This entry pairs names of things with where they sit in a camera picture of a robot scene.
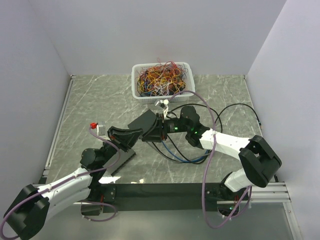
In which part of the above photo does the white plastic basket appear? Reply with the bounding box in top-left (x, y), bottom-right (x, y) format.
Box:
top-left (131, 61), bottom-right (196, 104)

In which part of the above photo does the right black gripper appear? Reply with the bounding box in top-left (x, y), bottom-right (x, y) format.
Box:
top-left (142, 113), bottom-right (190, 143)

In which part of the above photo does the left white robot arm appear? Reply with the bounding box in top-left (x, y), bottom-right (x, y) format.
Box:
top-left (0, 127), bottom-right (143, 240)

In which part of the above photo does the black network switch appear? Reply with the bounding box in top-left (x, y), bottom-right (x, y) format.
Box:
top-left (106, 149), bottom-right (136, 176)
top-left (127, 109), bottom-right (157, 134)

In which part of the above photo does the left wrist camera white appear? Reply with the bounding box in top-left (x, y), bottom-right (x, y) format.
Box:
top-left (90, 121), bottom-right (107, 137)

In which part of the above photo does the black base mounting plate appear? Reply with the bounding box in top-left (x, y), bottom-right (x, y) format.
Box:
top-left (99, 183), bottom-right (226, 214)

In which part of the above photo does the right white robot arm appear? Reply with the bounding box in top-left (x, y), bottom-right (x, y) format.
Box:
top-left (129, 105), bottom-right (282, 200)

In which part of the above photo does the blue ethernet cable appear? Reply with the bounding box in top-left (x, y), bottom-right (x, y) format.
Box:
top-left (161, 139), bottom-right (213, 163)

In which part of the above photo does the tangled colourful wires bundle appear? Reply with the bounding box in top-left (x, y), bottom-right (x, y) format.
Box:
top-left (136, 57), bottom-right (189, 98)

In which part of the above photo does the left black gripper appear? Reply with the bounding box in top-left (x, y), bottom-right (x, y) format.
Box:
top-left (99, 125), bottom-right (144, 166)

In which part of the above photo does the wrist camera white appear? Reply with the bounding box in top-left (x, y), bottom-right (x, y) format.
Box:
top-left (155, 99), bottom-right (170, 120)
top-left (90, 121), bottom-right (107, 137)

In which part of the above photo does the aluminium frame rail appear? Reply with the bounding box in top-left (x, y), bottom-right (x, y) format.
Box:
top-left (36, 75), bottom-right (75, 178)

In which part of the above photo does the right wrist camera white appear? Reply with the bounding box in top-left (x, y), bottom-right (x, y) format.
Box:
top-left (155, 99), bottom-right (170, 120)

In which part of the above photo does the black ethernet cable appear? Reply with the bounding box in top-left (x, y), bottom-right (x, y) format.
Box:
top-left (149, 102), bottom-right (265, 165)

